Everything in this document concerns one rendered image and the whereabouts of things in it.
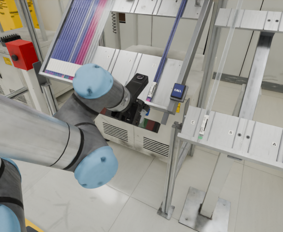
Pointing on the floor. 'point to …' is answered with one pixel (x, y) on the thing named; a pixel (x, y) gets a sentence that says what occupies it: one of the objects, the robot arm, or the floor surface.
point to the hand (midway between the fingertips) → (143, 109)
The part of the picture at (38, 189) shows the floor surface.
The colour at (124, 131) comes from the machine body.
